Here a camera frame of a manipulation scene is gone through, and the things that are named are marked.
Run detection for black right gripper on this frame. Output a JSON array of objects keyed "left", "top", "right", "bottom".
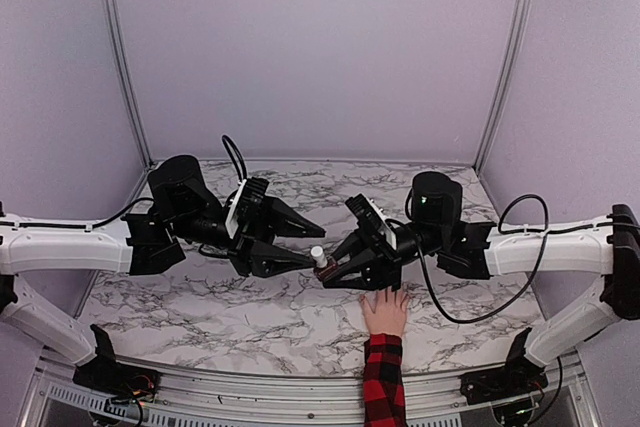
[{"left": 317, "top": 221, "right": 447, "bottom": 292}]

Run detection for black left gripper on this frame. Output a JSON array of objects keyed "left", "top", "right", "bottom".
[{"left": 172, "top": 194, "right": 326, "bottom": 279}]

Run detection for red nail polish bottle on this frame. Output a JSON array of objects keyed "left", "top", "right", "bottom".
[{"left": 313, "top": 257, "right": 340, "bottom": 282}]

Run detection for white nail polish cap brush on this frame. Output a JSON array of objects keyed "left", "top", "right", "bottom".
[{"left": 310, "top": 245, "right": 329, "bottom": 269}]

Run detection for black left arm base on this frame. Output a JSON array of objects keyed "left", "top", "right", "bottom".
[{"left": 73, "top": 324, "right": 160, "bottom": 426}]

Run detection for red black plaid sleeve forearm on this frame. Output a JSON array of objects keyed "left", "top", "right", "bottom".
[{"left": 363, "top": 334, "right": 407, "bottom": 427}]

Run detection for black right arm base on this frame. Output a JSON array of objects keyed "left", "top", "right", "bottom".
[{"left": 460, "top": 328, "right": 548, "bottom": 426}]

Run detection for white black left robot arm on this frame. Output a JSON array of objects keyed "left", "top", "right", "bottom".
[{"left": 1, "top": 155, "right": 325, "bottom": 392}]

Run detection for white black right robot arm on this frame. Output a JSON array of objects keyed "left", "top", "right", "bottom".
[{"left": 311, "top": 171, "right": 639, "bottom": 395}]

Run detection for bare human hand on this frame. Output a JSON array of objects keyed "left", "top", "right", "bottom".
[{"left": 359, "top": 288, "right": 409, "bottom": 337}]

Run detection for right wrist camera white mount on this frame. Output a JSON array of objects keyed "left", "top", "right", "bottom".
[{"left": 345, "top": 194, "right": 398, "bottom": 255}]

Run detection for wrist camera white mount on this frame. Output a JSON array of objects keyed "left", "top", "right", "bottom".
[
  {"left": 225, "top": 177, "right": 269, "bottom": 240},
  {"left": 345, "top": 194, "right": 398, "bottom": 255}
]

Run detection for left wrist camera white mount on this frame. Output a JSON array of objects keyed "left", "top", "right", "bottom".
[{"left": 225, "top": 177, "right": 269, "bottom": 240}]

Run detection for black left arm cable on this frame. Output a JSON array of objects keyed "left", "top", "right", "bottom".
[{"left": 0, "top": 134, "right": 249, "bottom": 261}]

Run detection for curved aluminium front rail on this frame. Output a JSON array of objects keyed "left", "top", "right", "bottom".
[{"left": 17, "top": 349, "right": 602, "bottom": 426}]

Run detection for left aluminium corner post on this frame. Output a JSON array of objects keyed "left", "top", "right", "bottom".
[{"left": 103, "top": 0, "right": 154, "bottom": 169}]

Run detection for aluminium corner post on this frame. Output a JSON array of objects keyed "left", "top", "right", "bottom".
[
  {"left": 473, "top": 0, "right": 532, "bottom": 177},
  {"left": 103, "top": 0, "right": 154, "bottom": 169}
]

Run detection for right aluminium corner post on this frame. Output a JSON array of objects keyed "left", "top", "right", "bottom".
[{"left": 473, "top": 0, "right": 532, "bottom": 177}]

